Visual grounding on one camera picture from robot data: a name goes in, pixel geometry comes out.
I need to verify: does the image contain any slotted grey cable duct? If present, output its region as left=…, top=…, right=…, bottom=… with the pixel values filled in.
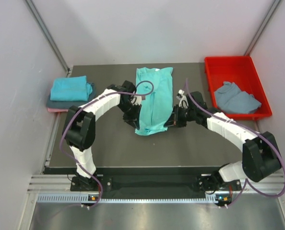
left=37, top=194, right=229, bottom=204

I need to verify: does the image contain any left aluminium corner post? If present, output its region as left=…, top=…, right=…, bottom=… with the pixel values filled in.
left=23, top=0, right=70, bottom=73

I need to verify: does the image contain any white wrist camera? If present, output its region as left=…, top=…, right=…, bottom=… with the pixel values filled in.
left=177, top=90, right=188, bottom=109
left=131, top=96, right=145, bottom=105

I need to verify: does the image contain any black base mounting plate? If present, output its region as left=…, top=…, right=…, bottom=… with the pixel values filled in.
left=70, top=174, right=242, bottom=192

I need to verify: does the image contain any aluminium corner post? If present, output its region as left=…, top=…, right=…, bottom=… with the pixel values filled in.
left=243, top=0, right=283, bottom=56
left=23, top=0, right=70, bottom=73

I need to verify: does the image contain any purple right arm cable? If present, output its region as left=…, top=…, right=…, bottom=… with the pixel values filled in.
left=185, top=78, right=285, bottom=208

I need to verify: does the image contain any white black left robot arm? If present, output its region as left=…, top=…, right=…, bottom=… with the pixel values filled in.
left=63, top=80, right=142, bottom=191

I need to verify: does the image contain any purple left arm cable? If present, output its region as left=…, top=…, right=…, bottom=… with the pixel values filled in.
left=60, top=80, right=154, bottom=208

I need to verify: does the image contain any folded blue t-shirt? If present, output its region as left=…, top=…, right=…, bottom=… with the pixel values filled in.
left=50, top=76, right=93, bottom=102

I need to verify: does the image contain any right aluminium corner post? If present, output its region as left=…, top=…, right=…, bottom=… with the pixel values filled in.
left=243, top=0, right=283, bottom=56

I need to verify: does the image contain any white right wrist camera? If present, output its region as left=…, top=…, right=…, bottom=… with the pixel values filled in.
left=177, top=90, right=188, bottom=109

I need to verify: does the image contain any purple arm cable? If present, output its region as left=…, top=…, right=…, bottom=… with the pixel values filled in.
left=60, top=80, right=154, bottom=208
left=185, top=78, right=285, bottom=208

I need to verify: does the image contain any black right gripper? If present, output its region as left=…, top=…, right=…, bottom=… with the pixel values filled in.
left=165, top=104, right=197, bottom=127

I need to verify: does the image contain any turquoise t-shirt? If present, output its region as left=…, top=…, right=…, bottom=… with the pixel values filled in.
left=135, top=67, right=173, bottom=136

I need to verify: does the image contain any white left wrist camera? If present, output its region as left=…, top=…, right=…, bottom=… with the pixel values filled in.
left=131, top=96, right=145, bottom=105

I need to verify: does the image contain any grey-blue t-shirt in bin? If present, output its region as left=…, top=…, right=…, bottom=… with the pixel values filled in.
left=214, top=81, right=262, bottom=114

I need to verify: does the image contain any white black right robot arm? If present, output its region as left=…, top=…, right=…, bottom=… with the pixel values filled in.
left=165, top=90, right=282, bottom=190

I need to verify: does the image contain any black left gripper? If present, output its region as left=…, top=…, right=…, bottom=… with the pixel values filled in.
left=117, top=100, right=142, bottom=130

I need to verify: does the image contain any folded pink t-shirt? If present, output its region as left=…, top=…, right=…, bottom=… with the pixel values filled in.
left=47, top=108, right=68, bottom=113

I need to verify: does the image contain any red plastic bin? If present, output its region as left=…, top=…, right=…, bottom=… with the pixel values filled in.
left=204, top=56, right=273, bottom=121

